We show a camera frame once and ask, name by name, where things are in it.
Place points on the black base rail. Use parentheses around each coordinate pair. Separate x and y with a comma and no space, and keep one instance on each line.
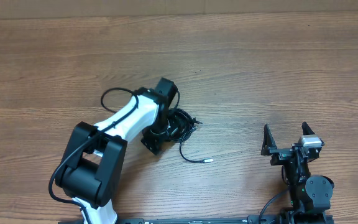
(251,219)

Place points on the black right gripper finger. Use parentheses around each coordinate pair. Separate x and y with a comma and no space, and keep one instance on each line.
(268,146)
(306,129)

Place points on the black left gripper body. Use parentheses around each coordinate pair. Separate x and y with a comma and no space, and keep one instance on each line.
(156,135)

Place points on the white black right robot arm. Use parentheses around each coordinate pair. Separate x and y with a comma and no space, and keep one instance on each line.
(310,195)

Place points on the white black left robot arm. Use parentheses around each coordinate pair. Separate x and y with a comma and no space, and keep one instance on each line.
(89,172)

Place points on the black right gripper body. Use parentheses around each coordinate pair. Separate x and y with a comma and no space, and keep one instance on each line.
(281,155)

